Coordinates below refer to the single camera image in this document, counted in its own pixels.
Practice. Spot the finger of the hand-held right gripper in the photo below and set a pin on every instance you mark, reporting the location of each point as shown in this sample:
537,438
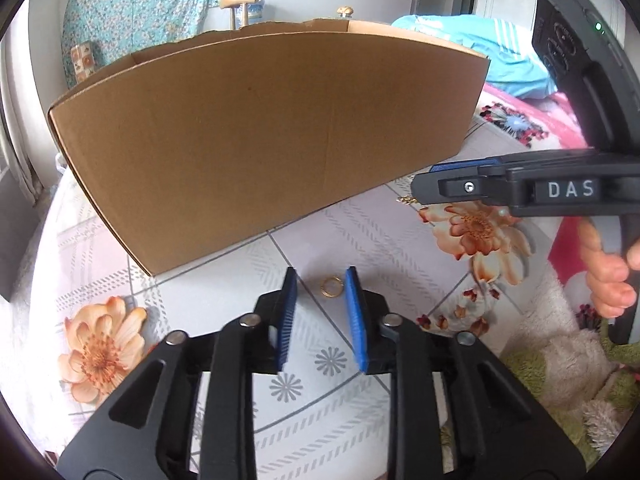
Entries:
462,164
450,187

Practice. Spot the teal floral hanging cloth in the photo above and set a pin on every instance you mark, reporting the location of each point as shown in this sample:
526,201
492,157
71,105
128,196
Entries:
140,10

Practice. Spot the tan capped small toy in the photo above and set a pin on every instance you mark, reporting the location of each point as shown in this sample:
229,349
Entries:
345,11

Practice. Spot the blue striped jacket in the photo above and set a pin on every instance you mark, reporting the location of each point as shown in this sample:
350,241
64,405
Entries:
480,55

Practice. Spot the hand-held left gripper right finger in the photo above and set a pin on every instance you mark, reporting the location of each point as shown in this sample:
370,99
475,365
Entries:
356,320

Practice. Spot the white green fluffy robe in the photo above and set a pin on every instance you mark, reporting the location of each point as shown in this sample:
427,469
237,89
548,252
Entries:
547,360

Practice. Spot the person's right hand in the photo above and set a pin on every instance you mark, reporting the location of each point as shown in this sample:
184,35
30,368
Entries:
607,280

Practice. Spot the orange patterned folded mat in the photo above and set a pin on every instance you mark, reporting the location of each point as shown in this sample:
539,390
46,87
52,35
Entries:
82,62

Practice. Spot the blue water jug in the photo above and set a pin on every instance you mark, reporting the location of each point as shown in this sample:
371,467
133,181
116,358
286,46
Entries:
253,12

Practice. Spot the wooden crutch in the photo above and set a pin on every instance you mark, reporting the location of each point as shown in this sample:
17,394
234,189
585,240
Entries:
234,4

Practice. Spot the brown cardboard box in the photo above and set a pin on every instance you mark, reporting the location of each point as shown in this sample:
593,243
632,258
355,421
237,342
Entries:
260,135

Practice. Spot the pink floral blanket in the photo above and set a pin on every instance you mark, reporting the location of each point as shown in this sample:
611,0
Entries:
555,125

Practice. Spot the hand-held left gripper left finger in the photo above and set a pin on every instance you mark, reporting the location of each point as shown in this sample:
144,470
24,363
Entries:
287,320

